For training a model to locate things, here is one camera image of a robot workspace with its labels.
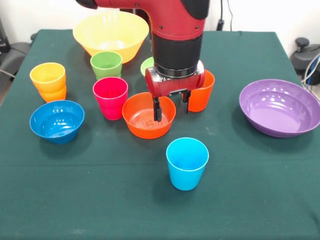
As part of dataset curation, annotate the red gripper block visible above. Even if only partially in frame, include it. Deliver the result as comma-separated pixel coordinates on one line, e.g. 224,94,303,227
144,59,206,123

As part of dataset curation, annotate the orange bowl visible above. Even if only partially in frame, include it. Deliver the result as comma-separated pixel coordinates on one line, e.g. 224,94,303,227
121,91,177,140

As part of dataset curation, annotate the light blue cup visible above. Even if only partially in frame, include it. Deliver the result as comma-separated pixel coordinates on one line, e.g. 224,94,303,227
165,137,210,192

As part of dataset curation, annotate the orange cup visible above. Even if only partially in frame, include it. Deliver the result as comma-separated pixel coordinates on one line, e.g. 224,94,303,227
187,69,216,113

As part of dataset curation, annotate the green bowl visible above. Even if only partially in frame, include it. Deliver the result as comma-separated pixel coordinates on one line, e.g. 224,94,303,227
140,56,155,78

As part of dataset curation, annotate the pink cup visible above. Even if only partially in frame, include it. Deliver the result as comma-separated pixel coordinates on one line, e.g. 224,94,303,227
92,76,129,121

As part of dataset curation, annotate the green cup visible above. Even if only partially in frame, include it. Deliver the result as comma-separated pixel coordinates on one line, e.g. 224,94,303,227
89,51,123,81

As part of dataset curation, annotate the large yellow bowl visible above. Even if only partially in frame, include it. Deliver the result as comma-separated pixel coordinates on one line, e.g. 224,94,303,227
72,10,150,65

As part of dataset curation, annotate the purple bowl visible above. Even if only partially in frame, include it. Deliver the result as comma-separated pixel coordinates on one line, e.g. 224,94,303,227
238,78,320,139

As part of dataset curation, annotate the dark green tablecloth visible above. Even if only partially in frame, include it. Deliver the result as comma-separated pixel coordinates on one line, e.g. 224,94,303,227
0,29,320,240

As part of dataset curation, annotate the blue bowl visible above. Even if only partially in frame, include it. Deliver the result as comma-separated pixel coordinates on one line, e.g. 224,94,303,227
29,99,86,145

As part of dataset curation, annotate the yellow cup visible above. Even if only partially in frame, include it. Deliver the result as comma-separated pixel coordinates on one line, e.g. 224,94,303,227
29,62,68,104

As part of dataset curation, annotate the gray black machine base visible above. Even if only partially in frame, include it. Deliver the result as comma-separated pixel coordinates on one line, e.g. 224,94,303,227
289,37,320,76
0,42,32,78

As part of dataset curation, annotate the black cable with plug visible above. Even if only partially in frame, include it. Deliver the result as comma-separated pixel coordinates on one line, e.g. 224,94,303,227
216,0,235,31

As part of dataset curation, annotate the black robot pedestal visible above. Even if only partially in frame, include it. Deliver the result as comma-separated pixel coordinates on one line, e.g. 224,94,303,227
119,7,152,25

